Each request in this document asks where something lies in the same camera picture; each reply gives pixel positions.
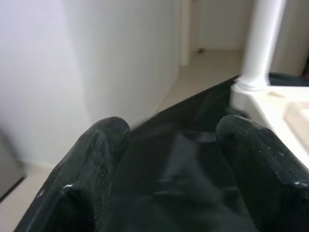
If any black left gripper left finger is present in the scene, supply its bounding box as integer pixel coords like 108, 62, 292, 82
14, 116, 131, 232

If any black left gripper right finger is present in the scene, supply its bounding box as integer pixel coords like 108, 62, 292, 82
215, 114, 309, 232

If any white plastic table top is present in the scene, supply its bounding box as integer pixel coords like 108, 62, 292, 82
230, 83, 309, 170

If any white plastic table leg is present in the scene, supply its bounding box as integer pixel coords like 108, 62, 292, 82
237, 0, 287, 92

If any black cloth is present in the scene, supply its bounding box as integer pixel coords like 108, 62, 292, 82
14, 72, 309, 232

